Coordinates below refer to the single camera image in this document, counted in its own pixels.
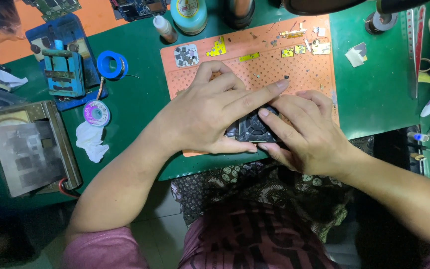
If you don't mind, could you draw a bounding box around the person's left hand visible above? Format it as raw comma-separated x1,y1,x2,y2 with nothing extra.
155,61,290,154

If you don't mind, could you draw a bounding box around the person's right hand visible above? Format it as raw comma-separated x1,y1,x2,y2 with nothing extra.
258,90,366,178

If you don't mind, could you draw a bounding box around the black device with fan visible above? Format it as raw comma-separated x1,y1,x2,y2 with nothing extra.
224,106,283,143

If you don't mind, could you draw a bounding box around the person's patterned sarong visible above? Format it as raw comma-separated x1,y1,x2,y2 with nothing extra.
170,135,376,243

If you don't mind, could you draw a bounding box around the green work mat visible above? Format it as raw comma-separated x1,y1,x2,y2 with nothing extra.
0,0,430,221

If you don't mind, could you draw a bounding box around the small tray of chips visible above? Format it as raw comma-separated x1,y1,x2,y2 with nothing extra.
173,44,200,68

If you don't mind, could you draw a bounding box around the orange perforated silicone mat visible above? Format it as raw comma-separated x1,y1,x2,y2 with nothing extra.
160,14,340,157

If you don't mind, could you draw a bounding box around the yellow stepped metal shield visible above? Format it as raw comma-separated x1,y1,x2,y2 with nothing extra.
206,36,227,57

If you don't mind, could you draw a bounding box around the yellow narrow metal strip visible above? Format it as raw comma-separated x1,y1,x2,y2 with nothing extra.
238,52,260,63

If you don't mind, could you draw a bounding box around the small white dropper bottle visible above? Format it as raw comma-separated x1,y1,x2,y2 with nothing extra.
153,15,178,44

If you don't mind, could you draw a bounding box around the white paper scrap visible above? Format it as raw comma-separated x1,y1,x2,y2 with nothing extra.
345,42,368,68

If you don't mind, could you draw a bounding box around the purple desoldering wick spool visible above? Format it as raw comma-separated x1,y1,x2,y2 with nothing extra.
83,100,110,128

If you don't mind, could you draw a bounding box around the teal round jar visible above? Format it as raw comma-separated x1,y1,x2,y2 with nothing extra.
170,0,208,36

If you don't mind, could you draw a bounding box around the white crumpled tissue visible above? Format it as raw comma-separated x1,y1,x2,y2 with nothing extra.
75,121,110,164

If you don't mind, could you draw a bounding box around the dark cylinder container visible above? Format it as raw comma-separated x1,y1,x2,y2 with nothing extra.
225,0,256,30

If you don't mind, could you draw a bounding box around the person's pink shirt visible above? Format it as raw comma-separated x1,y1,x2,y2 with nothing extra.
63,207,430,269

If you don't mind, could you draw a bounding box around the blue circuit board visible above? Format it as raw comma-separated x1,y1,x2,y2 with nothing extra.
109,0,168,22

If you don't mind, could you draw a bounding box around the blue repair platform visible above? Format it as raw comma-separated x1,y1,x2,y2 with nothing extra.
25,13,109,112

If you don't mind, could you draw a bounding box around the metal ruler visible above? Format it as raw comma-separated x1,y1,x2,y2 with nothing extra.
406,5,427,100

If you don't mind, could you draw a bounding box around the grey tape roll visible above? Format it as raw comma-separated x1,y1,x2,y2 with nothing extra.
364,11,399,36

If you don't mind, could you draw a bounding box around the blue metal board clamp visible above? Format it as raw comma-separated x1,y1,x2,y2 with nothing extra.
42,48,86,98

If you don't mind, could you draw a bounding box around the orange table mat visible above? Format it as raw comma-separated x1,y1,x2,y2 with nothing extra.
0,0,171,65

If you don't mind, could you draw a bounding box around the metal stencil box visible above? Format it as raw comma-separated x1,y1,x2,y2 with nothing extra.
0,100,83,198

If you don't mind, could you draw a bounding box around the green circuit board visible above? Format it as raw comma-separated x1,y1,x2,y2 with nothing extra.
22,0,82,22

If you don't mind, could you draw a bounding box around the gold metal shield frame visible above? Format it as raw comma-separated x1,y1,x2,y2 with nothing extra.
311,39,331,56

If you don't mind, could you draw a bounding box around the blue solder wire spool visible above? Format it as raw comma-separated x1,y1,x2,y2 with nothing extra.
96,50,129,80

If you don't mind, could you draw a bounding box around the gold elongated metal bracket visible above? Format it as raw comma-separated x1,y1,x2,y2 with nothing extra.
279,28,308,39

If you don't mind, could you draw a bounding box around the red cable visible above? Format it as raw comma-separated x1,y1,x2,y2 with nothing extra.
58,178,82,199

